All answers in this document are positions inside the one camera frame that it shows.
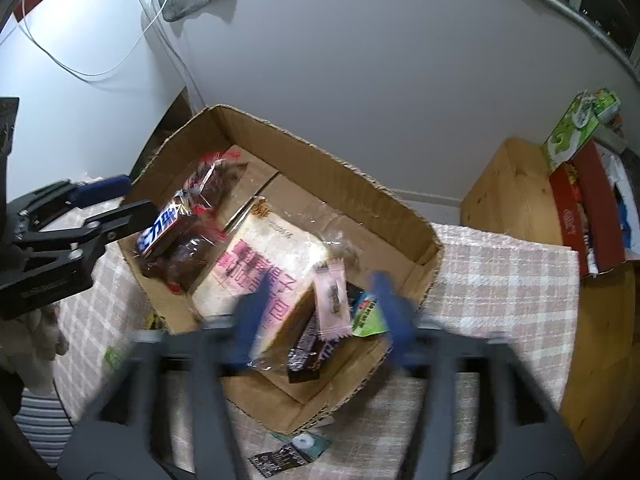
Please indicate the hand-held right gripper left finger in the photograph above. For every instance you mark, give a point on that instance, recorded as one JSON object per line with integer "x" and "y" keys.
{"x": 248, "y": 325}

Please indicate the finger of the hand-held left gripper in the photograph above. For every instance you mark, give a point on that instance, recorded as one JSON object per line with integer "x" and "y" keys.
{"x": 105, "y": 187}
{"x": 120, "y": 217}

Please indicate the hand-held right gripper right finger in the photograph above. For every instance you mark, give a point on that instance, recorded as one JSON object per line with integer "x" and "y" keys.
{"x": 394, "y": 315}

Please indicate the green snack packet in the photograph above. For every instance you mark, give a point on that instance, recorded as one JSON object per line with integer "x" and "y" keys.
{"x": 367, "y": 322}

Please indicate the dark brown chocolate bar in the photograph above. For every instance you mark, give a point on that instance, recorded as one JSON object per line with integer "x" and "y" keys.
{"x": 162, "y": 227}

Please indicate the dark purple wafer wrapper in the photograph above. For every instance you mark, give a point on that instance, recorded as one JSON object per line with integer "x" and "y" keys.
{"x": 305, "y": 350}

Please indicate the pink candy packet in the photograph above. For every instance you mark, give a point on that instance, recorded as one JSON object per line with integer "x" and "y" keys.
{"x": 332, "y": 300}

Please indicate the white bread packet pink print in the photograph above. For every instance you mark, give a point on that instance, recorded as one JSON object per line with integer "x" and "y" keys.
{"x": 270, "y": 255}

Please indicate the clear packet with red print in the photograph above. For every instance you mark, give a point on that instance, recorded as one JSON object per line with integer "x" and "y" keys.
{"x": 200, "y": 255}

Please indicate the cardboard box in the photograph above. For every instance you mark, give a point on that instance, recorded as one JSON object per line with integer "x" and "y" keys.
{"x": 350, "y": 195}

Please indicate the beige fluffy cloth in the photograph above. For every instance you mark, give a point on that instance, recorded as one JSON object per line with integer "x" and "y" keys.
{"x": 35, "y": 330}

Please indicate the pink plaid tablecloth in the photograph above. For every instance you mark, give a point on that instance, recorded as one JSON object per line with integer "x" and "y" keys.
{"x": 500, "y": 285}

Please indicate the small black packet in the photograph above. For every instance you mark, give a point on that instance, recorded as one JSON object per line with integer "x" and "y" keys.
{"x": 277, "y": 460}

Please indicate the striped cloth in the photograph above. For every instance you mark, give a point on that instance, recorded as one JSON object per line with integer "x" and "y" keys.
{"x": 42, "y": 430}

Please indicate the red shoe box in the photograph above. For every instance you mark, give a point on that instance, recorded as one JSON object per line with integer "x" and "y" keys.
{"x": 595, "y": 200}

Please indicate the green tissue box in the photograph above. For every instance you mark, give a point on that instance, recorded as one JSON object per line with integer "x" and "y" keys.
{"x": 565, "y": 140}

